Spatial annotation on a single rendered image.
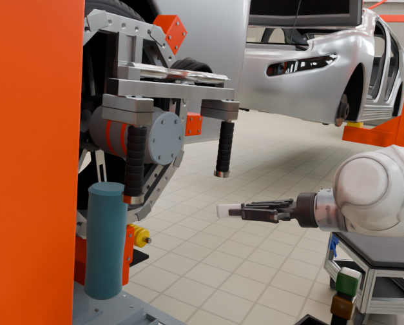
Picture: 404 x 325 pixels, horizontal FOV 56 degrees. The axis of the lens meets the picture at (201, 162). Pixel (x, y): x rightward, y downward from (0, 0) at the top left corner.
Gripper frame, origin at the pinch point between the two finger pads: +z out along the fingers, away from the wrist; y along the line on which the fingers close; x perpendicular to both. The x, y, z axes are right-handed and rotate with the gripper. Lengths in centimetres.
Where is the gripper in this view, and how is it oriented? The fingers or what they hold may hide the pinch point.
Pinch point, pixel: (231, 210)
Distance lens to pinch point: 91.6
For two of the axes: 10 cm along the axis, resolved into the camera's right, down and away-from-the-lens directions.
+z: -8.6, 0.7, 5.0
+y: -4.9, 1.3, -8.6
